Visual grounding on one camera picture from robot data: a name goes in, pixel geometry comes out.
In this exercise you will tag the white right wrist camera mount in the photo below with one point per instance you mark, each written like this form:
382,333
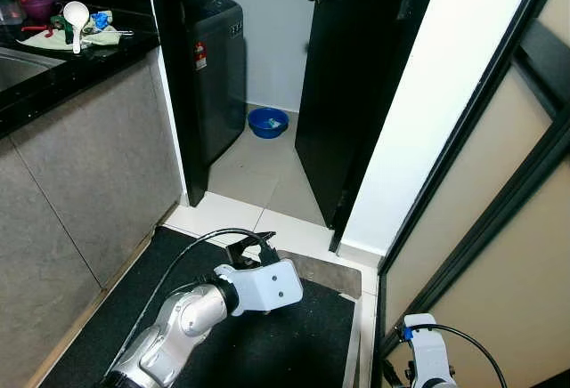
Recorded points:
432,352

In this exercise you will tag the black floor mat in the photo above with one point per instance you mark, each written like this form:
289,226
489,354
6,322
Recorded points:
294,343

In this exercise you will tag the clear plastic sponge container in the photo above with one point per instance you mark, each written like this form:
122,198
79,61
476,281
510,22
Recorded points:
9,5

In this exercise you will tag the pale green cloth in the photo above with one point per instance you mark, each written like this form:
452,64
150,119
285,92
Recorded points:
40,41

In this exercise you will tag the blue plastic basin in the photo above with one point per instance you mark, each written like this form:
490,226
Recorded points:
267,125

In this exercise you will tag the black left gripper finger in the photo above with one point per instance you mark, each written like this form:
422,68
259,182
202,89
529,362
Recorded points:
261,244
240,247

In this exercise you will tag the dark grey washing machine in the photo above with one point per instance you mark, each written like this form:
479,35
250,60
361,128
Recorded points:
214,76

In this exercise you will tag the black door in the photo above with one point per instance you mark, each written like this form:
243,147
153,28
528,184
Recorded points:
356,94

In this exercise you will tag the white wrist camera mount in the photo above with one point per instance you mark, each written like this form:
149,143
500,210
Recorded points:
272,286
432,352

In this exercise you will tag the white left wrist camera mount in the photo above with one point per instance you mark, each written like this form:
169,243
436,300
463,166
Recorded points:
272,286

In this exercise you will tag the white rice spoon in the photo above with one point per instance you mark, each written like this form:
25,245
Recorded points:
77,14

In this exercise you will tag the beige black-framed sliding door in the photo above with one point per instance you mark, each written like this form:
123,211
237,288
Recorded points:
499,254

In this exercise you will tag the small blue plastic item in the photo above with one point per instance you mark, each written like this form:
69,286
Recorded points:
100,20

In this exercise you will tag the grey counter cabinet front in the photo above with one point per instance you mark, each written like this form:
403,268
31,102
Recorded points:
89,165

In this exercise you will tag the brown doormat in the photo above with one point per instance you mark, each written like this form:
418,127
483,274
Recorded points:
343,272

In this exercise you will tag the purple cup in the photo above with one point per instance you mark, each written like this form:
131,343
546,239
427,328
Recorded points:
37,7

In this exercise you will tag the stainless steel sink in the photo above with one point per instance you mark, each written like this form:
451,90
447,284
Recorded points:
22,63

